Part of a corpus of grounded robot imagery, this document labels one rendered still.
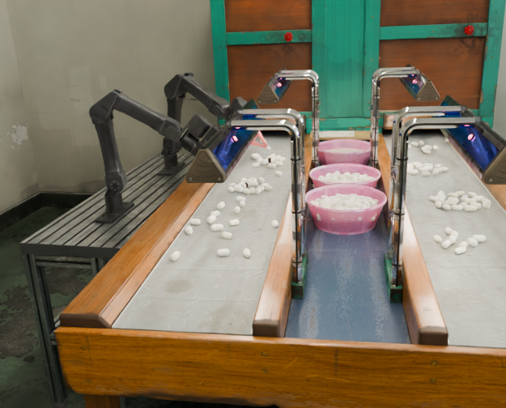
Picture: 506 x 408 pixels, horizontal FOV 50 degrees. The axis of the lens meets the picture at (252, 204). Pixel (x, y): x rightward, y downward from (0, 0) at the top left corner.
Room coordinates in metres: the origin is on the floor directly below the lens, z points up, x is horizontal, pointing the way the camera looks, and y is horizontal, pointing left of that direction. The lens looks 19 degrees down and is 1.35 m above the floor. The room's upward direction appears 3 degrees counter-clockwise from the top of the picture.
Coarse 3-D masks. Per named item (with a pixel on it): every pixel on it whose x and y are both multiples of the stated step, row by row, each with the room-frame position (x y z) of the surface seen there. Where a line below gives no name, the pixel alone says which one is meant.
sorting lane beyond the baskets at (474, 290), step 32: (416, 160) 2.21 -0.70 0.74; (448, 160) 2.19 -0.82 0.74; (416, 192) 1.80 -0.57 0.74; (448, 192) 1.78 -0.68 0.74; (480, 192) 1.77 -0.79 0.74; (416, 224) 1.50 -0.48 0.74; (448, 224) 1.49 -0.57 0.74; (480, 224) 1.48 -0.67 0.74; (448, 256) 1.27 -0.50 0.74; (480, 256) 1.26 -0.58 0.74; (448, 288) 1.10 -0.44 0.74; (480, 288) 1.10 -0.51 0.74; (448, 320) 0.97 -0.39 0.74; (480, 320) 0.96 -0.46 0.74
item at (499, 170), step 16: (448, 96) 1.52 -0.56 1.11; (464, 112) 1.29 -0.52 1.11; (448, 128) 1.33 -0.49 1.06; (464, 128) 1.22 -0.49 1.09; (480, 128) 1.12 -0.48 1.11; (464, 144) 1.15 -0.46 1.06; (480, 144) 1.06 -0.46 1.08; (496, 144) 0.98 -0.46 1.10; (480, 160) 1.01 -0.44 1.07; (496, 160) 0.94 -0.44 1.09; (480, 176) 0.97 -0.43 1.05; (496, 176) 0.93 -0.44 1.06
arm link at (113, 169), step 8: (112, 112) 1.93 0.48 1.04; (112, 120) 1.92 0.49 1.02; (96, 128) 1.88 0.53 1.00; (104, 128) 1.88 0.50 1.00; (112, 128) 1.90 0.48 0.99; (104, 136) 1.88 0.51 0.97; (112, 136) 1.89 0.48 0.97; (104, 144) 1.88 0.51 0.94; (112, 144) 1.88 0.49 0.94; (104, 152) 1.88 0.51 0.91; (112, 152) 1.88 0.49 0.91; (104, 160) 1.88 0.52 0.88; (112, 160) 1.88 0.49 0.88; (120, 160) 1.93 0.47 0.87; (104, 168) 1.89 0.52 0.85; (112, 168) 1.88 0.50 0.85; (120, 168) 1.89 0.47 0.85; (104, 176) 1.88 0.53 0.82; (112, 176) 1.88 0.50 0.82; (120, 176) 1.88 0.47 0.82; (120, 184) 1.88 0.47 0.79; (120, 192) 1.88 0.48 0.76
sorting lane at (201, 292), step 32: (256, 160) 2.32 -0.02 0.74; (288, 160) 2.30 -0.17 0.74; (224, 192) 1.89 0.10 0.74; (288, 192) 1.86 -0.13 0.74; (224, 224) 1.57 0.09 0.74; (256, 224) 1.55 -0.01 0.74; (192, 256) 1.34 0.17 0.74; (224, 256) 1.33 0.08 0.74; (256, 256) 1.32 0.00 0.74; (160, 288) 1.16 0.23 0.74; (192, 288) 1.16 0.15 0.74; (224, 288) 1.15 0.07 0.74; (256, 288) 1.14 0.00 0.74; (128, 320) 1.03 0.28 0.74; (160, 320) 1.02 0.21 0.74; (192, 320) 1.01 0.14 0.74; (224, 320) 1.01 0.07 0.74
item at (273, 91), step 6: (270, 84) 2.01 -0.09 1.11; (276, 84) 2.13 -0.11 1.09; (282, 84) 2.24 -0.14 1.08; (288, 84) 2.38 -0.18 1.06; (264, 90) 1.98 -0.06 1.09; (270, 90) 1.98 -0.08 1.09; (276, 90) 2.05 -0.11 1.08; (282, 90) 2.16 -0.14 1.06; (258, 96) 1.99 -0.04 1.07; (264, 96) 1.98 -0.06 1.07; (270, 96) 1.98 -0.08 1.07; (276, 96) 1.97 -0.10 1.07; (282, 96) 2.10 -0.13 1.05; (258, 102) 1.99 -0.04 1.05; (264, 102) 1.98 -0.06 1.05; (270, 102) 1.98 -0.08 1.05; (276, 102) 1.97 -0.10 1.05
